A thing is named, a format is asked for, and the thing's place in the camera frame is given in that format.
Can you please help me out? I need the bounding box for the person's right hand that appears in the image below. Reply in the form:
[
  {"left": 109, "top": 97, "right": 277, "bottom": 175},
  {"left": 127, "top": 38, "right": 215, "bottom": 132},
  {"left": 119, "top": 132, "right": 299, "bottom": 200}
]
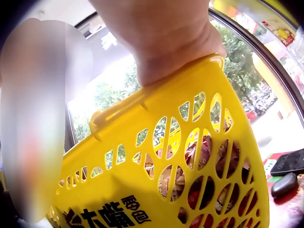
[{"left": 90, "top": 0, "right": 226, "bottom": 87}]

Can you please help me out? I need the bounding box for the yellow plastic shopping basket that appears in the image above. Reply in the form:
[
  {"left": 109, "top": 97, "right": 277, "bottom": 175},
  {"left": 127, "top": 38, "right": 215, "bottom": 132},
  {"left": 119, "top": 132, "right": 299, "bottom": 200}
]
[{"left": 47, "top": 54, "right": 270, "bottom": 228}]

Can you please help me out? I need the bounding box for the large shop window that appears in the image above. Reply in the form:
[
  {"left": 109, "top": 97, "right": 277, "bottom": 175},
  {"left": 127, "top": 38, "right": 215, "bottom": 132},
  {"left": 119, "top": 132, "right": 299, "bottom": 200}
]
[{"left": 64, "top": 7, "right": 299, "bottom": 162}]

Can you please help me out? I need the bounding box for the pile of snack packets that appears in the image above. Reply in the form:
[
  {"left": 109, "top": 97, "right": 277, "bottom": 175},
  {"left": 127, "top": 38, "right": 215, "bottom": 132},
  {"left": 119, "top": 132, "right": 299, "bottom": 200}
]
[{"left": 133, "top": 116, "right": 258, "bottom": 228}]

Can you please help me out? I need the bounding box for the black smartphone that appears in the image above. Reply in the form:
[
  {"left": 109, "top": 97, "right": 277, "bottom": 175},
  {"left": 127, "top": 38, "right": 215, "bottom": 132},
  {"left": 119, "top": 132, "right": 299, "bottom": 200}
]
[{"left": 270, "top": 149, "right": 304, "bottom": 176}]

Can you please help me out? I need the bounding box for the dark grey oval case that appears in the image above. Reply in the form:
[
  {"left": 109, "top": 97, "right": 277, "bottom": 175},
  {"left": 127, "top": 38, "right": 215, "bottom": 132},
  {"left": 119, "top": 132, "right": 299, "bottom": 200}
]
[{"left": 271, "top": 173, "right": 298, "bottom": 199}]

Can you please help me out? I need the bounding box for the red counter mat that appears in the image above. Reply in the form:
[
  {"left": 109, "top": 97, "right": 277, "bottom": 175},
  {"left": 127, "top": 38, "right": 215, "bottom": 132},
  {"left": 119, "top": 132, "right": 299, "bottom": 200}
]
[{"left": 262, "top": 152, "right": 304, "bottom": 228}]

